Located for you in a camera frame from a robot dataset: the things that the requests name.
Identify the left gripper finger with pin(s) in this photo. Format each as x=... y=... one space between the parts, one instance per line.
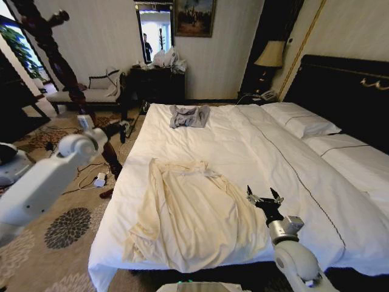
x=124 y=123
x=123 y=136

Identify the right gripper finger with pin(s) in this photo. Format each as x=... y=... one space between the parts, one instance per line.
x=252 y=196
x=277 y=196

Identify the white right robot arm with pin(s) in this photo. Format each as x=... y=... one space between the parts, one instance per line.
x=298 y=258

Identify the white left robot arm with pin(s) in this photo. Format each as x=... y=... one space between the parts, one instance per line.
x=45 y=182

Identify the white bed duvet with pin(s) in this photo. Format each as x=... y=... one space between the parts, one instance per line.
x=243 y=152

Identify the dark bed base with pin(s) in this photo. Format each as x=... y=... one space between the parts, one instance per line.
x=243 y=273

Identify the dark bed headboard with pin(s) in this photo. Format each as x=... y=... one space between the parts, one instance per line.
x=337 y=97

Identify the cream chaise bench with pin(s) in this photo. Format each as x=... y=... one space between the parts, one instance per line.
x=91 y=97

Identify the cream cushion with dark trim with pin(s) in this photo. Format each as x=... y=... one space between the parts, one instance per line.
x=101 y=80

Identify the white power strip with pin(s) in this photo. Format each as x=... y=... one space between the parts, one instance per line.
x=99 y=180

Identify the dark wooden dresser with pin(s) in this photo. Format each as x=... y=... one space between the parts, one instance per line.
x=158 y=85

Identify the cream robe garment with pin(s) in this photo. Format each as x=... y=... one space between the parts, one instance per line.
x=194 y=219

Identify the grey shirt garment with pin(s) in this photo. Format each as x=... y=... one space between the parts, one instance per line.
x=188 y=117

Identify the white plastic bag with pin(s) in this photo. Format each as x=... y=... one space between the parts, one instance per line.
x=159 y=57
x=180 y=65
x=170 y=55

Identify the dark wooden coat stand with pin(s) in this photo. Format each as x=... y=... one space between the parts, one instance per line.
x=65 y=70

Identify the white pillow with dark stripe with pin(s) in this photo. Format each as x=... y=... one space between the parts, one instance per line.
x=358 y=161
x=301 y=120

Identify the person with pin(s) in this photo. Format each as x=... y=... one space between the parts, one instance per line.
x=147 y=47

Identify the dark nightstand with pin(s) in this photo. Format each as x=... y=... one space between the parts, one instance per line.
x=252 y=98

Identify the dark wooden furniture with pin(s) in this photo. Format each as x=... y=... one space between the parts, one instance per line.
x=15 y=109

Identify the pale desk telephone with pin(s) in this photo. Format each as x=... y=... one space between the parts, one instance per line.
x=269 y=95

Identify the white robot front shell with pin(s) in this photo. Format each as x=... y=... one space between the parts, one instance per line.
x=200 y=286

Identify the white wheeled device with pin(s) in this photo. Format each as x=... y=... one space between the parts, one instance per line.
x=13 y=165

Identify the framed dark painting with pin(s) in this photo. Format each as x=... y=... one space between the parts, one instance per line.
x=194 y=18

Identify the table lamp with cream shade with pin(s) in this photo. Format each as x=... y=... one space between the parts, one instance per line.
x=270 y=53

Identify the gold headboard ornament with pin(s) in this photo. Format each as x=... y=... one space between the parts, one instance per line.
x=375 y=83

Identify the wall mirror with dark frame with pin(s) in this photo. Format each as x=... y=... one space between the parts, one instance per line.
x=156 y=30

